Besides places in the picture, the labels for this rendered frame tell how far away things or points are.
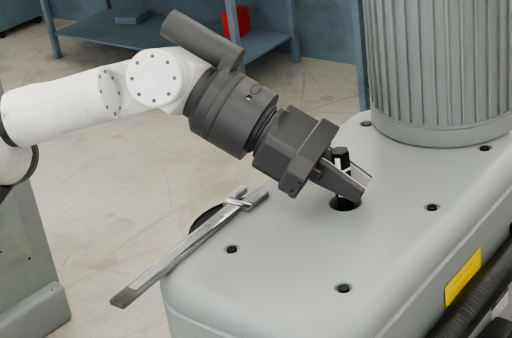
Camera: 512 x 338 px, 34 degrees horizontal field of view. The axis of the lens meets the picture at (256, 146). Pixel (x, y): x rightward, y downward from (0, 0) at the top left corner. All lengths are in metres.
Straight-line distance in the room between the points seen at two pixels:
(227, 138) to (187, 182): 4.09
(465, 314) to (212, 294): 0.27
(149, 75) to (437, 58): 0.34
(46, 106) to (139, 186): 4.09
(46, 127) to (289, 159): 0.29
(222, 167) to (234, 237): 4.18
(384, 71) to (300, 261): 0.30
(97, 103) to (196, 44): 0.13
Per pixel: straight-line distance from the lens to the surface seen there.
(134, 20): 7.20
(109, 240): 4.63
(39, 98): 1.02
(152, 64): 0.93
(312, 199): 0.99
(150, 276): 0.89
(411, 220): 0.94
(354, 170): 0.96
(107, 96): 1.01
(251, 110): 0.93
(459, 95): 1.05
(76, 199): 5.11
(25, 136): 1.04
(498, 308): 1.15
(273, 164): 0.93
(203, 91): 0.94
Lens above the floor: 2.40
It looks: 27 degrees down
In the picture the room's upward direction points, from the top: 8 degrees counter-clockwise
